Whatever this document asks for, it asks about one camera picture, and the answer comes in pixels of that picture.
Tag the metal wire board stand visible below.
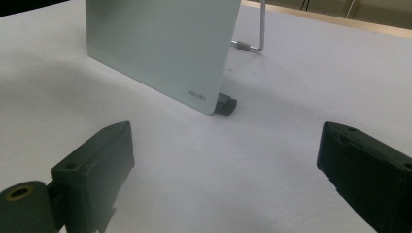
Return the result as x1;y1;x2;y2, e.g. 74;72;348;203
230;0;266;53

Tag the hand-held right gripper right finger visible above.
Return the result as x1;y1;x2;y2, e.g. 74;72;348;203
316;120;412;233

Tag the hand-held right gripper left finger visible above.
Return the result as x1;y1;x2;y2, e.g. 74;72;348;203
51;120;135;233

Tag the pale green glass whiteboard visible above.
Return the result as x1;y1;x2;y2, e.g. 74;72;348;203
85;0;242;116

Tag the black board foot clip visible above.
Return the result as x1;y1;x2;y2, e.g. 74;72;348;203
214;92;238;117

